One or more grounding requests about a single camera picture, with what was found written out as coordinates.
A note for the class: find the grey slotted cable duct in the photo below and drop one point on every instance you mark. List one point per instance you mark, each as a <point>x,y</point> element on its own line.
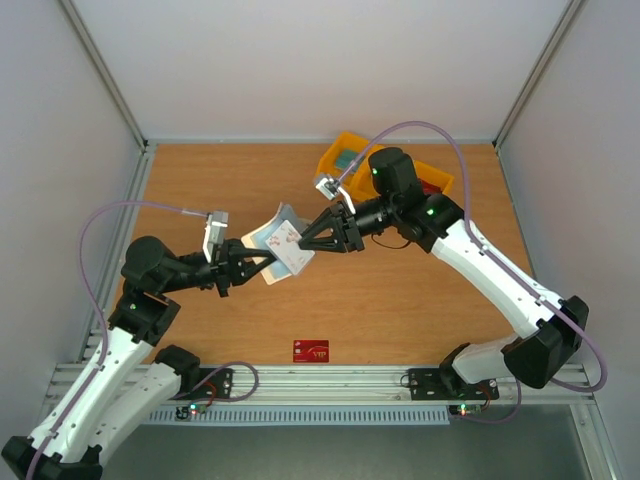
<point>328,415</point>

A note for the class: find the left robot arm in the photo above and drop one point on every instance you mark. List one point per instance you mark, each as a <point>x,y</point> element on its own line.
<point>98,413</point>

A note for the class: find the yellow plastic bin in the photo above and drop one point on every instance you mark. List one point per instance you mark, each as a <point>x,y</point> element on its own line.
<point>359,182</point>

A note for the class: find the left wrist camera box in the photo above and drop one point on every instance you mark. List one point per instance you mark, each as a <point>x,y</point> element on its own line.
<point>216,224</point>

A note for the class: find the right circuit board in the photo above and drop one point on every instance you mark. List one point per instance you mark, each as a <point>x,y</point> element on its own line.
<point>466,409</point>

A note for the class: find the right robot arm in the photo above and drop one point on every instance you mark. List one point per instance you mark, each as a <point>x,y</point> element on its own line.
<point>546,327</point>

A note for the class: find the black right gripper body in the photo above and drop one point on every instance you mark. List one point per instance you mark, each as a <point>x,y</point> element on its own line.
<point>351,228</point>

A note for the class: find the white card orange logo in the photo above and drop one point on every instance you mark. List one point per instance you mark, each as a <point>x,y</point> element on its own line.
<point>283,243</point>

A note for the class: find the left circuit board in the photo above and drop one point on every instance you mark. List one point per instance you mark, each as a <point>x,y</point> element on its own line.
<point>189,412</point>

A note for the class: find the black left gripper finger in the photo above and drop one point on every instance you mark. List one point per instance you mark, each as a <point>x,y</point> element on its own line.
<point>243,270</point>
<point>239,252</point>

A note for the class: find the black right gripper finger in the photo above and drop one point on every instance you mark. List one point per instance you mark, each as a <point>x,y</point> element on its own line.
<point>330,219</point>
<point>333,243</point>

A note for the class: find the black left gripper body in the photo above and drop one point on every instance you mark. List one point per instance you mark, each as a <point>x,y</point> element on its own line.
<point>222,269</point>

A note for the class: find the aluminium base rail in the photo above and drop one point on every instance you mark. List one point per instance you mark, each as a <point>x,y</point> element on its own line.
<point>323,384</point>

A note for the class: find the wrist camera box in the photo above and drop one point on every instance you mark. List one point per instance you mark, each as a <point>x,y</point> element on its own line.
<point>331,188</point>
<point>216,224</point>

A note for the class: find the red card in bin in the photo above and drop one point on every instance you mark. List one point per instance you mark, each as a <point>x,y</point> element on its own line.
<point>429,188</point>

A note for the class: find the red VIP card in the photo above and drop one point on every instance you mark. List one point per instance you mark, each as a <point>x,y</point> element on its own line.
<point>311,351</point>

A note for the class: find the circuit board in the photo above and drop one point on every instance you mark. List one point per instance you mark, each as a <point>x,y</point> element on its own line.
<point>466,409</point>
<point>189,412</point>

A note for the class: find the teal card in bin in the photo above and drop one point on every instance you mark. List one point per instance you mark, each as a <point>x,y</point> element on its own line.
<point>345,158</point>

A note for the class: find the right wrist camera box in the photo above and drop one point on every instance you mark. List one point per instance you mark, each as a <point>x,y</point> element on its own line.
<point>331,188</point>

